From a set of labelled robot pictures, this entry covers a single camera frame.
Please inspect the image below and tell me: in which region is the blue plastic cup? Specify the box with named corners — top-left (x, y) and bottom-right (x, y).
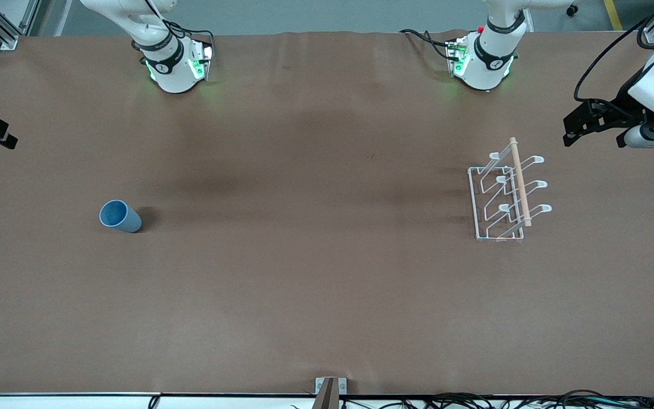
top-left (99, 199), bottom-right (142, 233)

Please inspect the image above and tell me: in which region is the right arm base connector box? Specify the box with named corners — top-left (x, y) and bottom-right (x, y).
top-left (190, 41), bottom-right (214, 81)

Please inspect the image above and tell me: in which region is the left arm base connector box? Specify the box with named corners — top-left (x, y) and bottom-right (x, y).
top-left (446, 35), bottom-right (471, 77)

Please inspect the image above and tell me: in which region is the brown table cover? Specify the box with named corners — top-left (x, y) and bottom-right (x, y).
top-left (0, 30), bottom-right (654, 397)

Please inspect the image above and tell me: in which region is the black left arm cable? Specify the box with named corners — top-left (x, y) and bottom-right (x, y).
top-left (574, 0), bottom-right (654, 106)

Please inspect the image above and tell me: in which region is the white wire cup holder rack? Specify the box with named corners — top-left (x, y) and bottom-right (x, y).
top-left (468, 137), bottom-right (553, 243)

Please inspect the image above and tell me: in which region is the black left base cable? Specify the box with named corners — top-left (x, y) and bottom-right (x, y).
top-left (400, 28), bottom-right (458, 60)

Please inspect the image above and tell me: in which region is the black base cable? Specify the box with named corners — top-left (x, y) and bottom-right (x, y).
top-left (162, 20), bottom-right (215, 63)
top-left (400, 28), bottom-right (458, 60)

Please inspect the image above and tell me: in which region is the black right base cable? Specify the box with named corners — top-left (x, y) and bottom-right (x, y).
top-left (162, 20), bottom-right (215, 63)

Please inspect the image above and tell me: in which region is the black cable bundle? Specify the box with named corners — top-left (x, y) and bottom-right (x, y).
top-left (290, 390), bottom-right (654, 409)

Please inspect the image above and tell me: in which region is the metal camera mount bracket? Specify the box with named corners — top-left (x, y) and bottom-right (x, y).
top-left (315, 377), bottom-right (348, 409)

